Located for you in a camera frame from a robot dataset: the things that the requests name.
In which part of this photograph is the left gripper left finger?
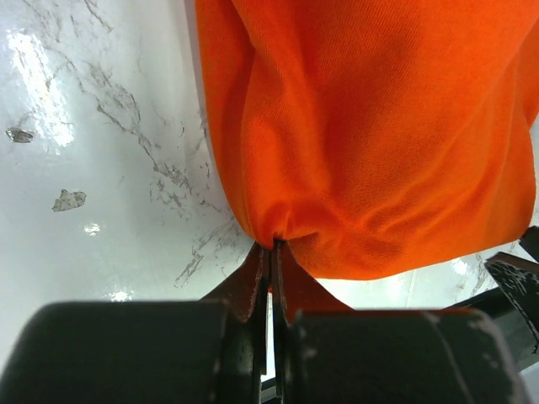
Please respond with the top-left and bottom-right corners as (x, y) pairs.
(8, 246), (268, 403)

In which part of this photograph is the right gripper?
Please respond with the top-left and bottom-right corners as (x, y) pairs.
(458, 226), (538, 370)

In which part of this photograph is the orange t-shirt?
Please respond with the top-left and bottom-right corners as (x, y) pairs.
(195, 1), (538, 280)

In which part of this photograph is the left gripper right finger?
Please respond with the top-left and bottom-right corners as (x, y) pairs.
(271, 242), (526, 403)

